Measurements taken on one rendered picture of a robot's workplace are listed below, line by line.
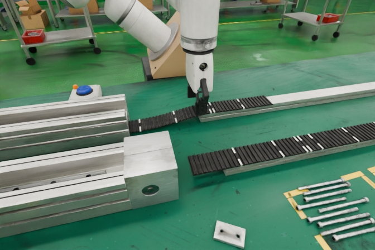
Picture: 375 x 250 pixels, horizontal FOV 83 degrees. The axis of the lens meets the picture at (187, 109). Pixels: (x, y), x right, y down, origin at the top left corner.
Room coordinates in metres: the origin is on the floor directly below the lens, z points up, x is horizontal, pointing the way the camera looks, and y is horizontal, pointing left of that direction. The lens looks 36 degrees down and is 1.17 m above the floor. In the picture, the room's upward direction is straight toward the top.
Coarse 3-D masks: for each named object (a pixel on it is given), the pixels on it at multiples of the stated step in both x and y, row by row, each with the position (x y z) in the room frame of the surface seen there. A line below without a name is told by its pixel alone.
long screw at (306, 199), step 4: (336, 192) 0.25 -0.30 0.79; (340, 192) 0.25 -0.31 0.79; (344, 192) 0.25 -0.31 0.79; (348, 192) 0.25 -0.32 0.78; (312, 196) 0.24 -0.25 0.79; (316, 196) 0.24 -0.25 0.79; (320, 196) 0.24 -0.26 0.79; (324, 196) 0.24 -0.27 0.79; (304, 200) 0.23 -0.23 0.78; (308, 200) 0.23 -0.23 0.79
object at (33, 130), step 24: (120, 96) 0.48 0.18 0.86; (0, 120) 0.40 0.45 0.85; (24, 120) 0.41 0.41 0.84; (48, 120) 0.38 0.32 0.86; (72, 120) 0.38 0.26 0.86; (96, 120) 0.39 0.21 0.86; (120, 120) 0.40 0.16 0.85; (0, 144) 0.34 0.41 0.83; (24, 144) 0.35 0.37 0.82; (48, 144) 0.36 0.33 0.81; (72, 144) 0.37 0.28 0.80; (96, 144) 0.38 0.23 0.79
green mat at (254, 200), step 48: (48, 96) 0.62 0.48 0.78; (144, 96) 0.62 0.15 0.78; (240, 96) 0.62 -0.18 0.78; (192, 144) 0.39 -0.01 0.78; (240, 144) 0.39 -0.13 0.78; (192, 192) 0.25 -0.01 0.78; (240, 192) 0.25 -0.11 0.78; (0, 240) 0.16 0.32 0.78; (48, 240) 0.16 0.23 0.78; (96, 240) 0.16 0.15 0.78; (144, 240) 0.16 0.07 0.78; (192, 240) 0.16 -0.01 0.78; (288, 240) 0.16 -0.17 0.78
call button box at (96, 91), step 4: (92, 88) 0.57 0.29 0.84; (96, 88) 0.57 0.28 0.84; (100, 88) 0.59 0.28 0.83; (72, 92) 0.55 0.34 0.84; (76, 92) 0.54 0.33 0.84; (92, 92) 0.55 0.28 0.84; (96, 92) 0.55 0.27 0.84; (100, 92) 0.57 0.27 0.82; (72, 96) 0.52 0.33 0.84; (76, 96) 0.52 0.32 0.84; (80, 96) 0.52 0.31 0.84; (84, 96) 0.52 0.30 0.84; (88, 96) 0.52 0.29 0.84; (92, 96) 0.52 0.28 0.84; (96, 96) 0.52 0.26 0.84; (100, 96) 0.56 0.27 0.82
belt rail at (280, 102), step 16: (272, 96) 0.57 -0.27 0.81; (288, 96) 0.57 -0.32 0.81; (304, 96) 0.57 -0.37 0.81; (320, 96) 0.57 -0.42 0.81; (336, 96) 0.58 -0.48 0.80; (352, 96) 0.60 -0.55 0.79; (368, 96) 0.62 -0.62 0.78; (224, 112) 0.49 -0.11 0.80; (240, 112) 0.51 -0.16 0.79; (256, 112) 0.52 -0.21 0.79
